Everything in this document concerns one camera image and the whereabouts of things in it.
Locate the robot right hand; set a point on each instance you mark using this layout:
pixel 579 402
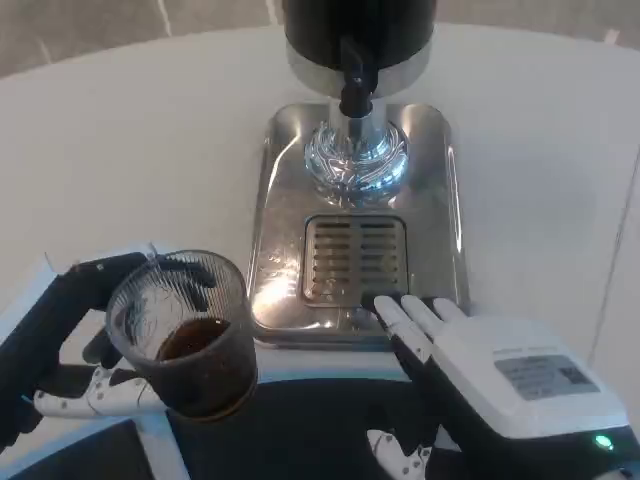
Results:
pixel 475 355

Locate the slotted steel drain grid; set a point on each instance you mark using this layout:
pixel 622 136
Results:
pixel 355 250

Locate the black robot torso panel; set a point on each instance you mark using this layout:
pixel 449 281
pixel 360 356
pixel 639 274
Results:
pixel 300 430

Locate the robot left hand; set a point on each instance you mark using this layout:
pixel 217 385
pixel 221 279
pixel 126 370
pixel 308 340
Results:
pixel 40 320

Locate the black and steel drink dispenser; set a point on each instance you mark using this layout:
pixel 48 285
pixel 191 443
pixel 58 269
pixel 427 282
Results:
pixel 315 25

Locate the steel drip tray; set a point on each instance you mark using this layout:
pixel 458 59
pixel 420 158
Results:
pixel 435 210

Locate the clear ribbed glass cup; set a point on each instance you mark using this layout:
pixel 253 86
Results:
pixel 210 360

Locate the black dispenser tap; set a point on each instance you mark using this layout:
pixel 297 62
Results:
pixel 356 87

